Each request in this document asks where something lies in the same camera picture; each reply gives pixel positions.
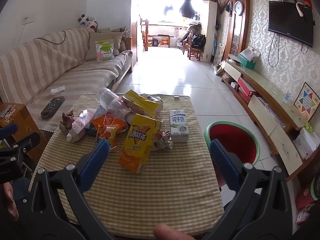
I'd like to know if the yellow drink carton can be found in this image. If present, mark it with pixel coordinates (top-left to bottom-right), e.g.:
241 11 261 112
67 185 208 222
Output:
118 114 160 174

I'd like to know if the dark hanging garment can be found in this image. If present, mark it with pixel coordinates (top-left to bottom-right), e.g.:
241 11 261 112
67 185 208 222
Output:
179 0 197 19

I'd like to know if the white plastic bag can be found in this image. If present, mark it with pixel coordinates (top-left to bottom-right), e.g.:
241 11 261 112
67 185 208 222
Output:
239 47 260 63

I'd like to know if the brown paper wrapper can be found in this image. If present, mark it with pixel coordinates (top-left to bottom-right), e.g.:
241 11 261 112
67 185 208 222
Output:
59 112 75 132

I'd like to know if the yellow flattened box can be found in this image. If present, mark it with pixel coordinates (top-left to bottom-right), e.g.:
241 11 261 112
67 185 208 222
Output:
122 89 164 120

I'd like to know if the white cardboard box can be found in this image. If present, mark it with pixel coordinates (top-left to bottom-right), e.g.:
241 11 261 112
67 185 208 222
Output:
292 127 320 160

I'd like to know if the crumpled printed wrapper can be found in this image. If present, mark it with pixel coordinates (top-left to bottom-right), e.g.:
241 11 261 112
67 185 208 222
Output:
152 127 174 152

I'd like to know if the long wooden television cabinet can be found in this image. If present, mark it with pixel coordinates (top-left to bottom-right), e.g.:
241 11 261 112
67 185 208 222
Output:
221 59 320 177

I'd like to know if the person's left hand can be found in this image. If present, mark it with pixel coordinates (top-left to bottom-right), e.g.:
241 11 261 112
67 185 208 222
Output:
2 181 19 222

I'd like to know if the black white plush cow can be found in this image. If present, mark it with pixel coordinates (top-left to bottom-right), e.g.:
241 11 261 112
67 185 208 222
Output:
79 14 98 29

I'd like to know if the small white packet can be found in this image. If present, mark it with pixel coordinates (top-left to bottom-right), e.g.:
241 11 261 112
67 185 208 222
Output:
50 85 66 95

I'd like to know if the black flat television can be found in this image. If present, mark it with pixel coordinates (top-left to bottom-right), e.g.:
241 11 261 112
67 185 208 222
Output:
268 1 314 48

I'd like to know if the white milk carton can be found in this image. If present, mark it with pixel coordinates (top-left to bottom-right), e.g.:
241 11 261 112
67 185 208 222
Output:
169 109 190 143

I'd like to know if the black television cable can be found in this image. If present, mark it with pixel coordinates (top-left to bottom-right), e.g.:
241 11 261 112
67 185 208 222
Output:
268 32 280 68

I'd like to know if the beige cushion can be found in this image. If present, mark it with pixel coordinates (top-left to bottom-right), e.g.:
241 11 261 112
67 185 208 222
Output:
85 31 124 60

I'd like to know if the wooden chair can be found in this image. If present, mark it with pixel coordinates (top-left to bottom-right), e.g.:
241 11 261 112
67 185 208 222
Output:
187 34 204 60

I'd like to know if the wooden stair railing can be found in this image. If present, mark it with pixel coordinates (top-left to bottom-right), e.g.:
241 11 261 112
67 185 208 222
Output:
141 19 150 52

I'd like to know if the star checkers board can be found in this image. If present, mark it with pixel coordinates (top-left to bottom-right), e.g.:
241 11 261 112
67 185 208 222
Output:
293 82 317 121

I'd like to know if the flat red box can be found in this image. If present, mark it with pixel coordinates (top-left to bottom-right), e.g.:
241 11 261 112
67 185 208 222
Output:
237 77 258 96

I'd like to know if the person's right hand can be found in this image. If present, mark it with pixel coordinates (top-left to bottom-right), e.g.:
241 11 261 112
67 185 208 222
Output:
153 224 197 240

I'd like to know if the red bin with green rim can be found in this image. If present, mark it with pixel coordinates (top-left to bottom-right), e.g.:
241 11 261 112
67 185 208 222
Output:
204 121 261 167

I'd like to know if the red round tin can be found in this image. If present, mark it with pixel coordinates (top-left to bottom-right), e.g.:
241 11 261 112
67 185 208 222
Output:
295 177 320 209

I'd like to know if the green cardboard box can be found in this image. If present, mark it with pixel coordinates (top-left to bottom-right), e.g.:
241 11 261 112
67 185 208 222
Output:
237 54 257 68

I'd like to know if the pink white carton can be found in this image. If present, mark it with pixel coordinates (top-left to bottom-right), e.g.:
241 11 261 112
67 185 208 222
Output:
66 109 98 143

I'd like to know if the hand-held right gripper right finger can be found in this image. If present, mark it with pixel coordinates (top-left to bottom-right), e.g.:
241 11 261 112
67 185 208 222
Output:
202 139 293 240

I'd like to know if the striped beige sofa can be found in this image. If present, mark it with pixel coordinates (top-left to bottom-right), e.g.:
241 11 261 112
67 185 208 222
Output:
0 26 133 133

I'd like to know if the green pink plastic packet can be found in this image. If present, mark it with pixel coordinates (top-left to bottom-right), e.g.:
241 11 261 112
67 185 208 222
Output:
95 39 115 62

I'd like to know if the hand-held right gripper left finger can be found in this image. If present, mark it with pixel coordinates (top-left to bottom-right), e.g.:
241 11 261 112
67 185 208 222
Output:
24 137 118 240

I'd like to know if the brown plush bear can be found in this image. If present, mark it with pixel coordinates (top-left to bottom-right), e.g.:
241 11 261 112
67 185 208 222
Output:
117 34 127 53

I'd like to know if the black backpack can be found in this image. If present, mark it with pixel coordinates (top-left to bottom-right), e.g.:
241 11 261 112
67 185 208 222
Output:
191 34 207 49

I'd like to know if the clear plastic bottle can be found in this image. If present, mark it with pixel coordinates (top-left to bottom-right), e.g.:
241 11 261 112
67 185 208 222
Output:
96 87 130 120

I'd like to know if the orange snack bag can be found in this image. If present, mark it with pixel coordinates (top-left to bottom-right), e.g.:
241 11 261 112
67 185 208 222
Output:
91 114 128 148

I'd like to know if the printed paper cup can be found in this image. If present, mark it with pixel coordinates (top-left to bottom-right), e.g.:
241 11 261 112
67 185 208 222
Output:
142 94 164 105

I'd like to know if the black remote control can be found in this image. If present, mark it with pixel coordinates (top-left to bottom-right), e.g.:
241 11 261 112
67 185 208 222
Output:
41 96 65 120

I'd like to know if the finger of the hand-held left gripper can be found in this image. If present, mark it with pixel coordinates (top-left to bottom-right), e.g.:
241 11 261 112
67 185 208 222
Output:
11 134 42 157
0 122 19 140

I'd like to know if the blue white tissue packet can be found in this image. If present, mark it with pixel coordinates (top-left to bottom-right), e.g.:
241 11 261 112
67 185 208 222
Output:
94 104 109 120

